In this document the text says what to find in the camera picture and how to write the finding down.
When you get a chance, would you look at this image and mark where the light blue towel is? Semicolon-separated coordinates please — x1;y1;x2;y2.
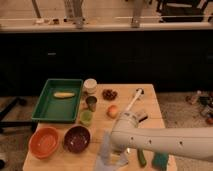
93;132;129;171

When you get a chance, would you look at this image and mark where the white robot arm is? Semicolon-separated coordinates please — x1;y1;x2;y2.
110;111;213;162

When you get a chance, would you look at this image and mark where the dark maroon bowl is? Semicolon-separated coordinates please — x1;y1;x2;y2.
63;126;90;154

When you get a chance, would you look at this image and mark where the orange-red bowl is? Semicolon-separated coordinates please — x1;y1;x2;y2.
28;127;59;159

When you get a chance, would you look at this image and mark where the brown grape bunch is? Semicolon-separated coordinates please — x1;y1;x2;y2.
102;89;118;101

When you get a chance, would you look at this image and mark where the white jar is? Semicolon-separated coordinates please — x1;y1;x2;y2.
83;78;97;94

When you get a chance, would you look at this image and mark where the dark metal cup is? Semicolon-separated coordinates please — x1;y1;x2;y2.
86;96;97;112

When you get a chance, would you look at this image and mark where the orange peach fruit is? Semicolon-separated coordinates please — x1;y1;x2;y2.
107;105;119;119

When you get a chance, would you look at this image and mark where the small green cup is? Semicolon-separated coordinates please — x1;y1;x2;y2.
80;110;93;126

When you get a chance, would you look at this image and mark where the wooden scrub brush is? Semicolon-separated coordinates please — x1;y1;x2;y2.
136;110;148;122

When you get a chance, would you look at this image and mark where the green plastic tray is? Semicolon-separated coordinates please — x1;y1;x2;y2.
32;79;83;123

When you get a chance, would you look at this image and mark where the yellow corn cob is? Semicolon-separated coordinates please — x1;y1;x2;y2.
54;92;75;99

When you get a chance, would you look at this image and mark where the green cucumber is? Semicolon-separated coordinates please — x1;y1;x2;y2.
137;149;147;167

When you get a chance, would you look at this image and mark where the teal sponge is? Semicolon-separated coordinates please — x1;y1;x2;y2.
152;153;169;171

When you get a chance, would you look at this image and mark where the black office chair base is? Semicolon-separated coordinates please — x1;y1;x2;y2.
0;96;37;133

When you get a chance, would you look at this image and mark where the white handled dish brush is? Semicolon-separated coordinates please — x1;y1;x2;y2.
125;88;144;111

